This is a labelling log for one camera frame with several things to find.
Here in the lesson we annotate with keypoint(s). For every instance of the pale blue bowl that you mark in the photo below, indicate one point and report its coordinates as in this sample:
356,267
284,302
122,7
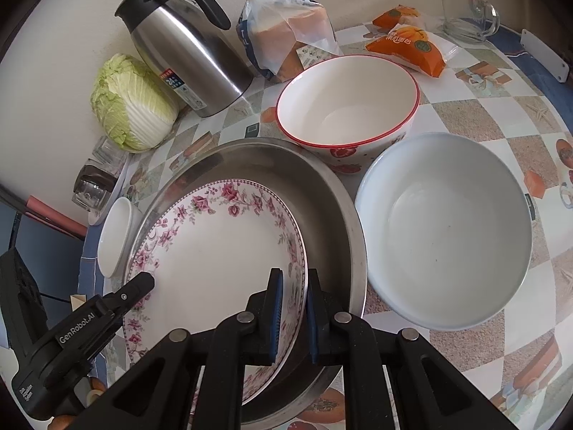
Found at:
443,233

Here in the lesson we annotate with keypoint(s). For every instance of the beige paper slip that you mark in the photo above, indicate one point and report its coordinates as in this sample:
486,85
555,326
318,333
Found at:
84,301

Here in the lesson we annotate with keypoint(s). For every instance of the white power strip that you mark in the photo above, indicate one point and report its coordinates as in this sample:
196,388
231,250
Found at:
544,56

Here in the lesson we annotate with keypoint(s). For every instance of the pink floral round plate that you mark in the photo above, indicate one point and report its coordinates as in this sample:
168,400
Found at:
215,255

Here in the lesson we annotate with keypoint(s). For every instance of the white glass tray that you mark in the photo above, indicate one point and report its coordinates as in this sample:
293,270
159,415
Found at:
96,218

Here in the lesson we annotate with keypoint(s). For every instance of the pink rail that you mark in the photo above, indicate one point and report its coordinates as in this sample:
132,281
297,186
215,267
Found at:
53,217

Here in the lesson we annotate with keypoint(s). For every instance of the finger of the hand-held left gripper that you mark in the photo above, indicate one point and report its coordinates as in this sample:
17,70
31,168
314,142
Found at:
136,284

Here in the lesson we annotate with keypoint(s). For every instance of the stainless steel thermos jug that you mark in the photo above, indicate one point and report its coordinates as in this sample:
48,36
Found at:
188,49

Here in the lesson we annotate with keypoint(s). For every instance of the orange snack packet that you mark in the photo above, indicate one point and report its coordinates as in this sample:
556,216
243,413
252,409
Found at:
412,45
394,15

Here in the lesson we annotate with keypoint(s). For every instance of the red rimmed strawberry bowl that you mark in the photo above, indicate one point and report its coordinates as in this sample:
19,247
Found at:
349,98

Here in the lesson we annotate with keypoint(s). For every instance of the dark blue panel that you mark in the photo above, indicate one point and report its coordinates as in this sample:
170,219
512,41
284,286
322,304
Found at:
49,260

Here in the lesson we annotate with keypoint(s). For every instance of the clear glass mug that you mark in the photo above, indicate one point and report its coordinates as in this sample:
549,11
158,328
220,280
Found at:
461,31

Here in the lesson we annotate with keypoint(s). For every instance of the person's left hand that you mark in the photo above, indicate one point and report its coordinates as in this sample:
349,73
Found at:
62,422

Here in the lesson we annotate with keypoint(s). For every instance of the bagged sliced bread loaf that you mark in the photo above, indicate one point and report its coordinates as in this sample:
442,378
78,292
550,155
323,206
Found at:
282,31

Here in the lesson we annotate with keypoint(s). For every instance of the small white bowl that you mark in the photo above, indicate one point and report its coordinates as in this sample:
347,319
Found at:
114,237

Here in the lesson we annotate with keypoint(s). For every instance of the napa cabbage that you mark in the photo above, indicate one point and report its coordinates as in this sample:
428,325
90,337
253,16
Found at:
130,103

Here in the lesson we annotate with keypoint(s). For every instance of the black textured box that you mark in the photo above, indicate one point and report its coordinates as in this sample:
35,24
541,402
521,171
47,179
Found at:
18,291

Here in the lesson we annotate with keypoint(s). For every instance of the stainless steel basin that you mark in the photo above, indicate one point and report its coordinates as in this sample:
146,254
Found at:
331,233

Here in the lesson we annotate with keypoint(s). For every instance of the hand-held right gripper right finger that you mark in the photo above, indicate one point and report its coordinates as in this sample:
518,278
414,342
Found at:
312,318

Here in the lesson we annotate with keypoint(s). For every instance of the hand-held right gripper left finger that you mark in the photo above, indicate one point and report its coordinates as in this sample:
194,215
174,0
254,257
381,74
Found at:
276,313

